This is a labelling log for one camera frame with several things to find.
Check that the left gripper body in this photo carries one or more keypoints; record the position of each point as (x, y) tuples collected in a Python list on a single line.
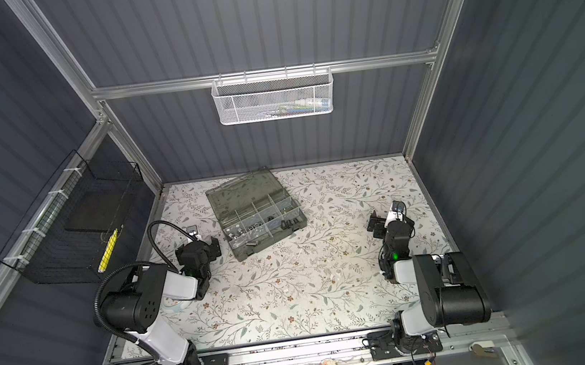
[(205, 247)]

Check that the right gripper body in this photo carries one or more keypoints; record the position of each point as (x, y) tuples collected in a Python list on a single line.
[(381, 224)]

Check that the black hex bolt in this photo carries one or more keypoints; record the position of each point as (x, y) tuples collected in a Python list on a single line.
[(289, 223)]

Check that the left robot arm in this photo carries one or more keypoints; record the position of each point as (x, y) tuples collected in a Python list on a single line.
[(128, 301)]

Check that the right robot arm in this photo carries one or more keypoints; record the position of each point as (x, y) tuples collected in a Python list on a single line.
[(449, 291)]

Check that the floral table mat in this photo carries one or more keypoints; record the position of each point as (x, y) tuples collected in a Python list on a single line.
[(325, 277)]

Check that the grey compartment organizer box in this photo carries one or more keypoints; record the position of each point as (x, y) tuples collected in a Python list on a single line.
[(250, 208)]

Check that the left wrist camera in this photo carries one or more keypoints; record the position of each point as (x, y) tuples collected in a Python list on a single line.
[(192, 230)]

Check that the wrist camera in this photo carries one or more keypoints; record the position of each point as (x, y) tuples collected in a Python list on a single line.
[(192, 230), (397, 212)]

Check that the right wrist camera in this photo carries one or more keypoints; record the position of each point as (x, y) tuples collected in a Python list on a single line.
[(397, 212)]

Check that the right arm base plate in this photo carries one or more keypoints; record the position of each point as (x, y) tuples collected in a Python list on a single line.
[(385, 345)]

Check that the black wire basket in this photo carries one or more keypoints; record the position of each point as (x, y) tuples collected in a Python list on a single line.
[(64, 240)]

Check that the white wire mesh basket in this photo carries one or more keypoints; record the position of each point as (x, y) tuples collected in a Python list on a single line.
[(269, 100)]

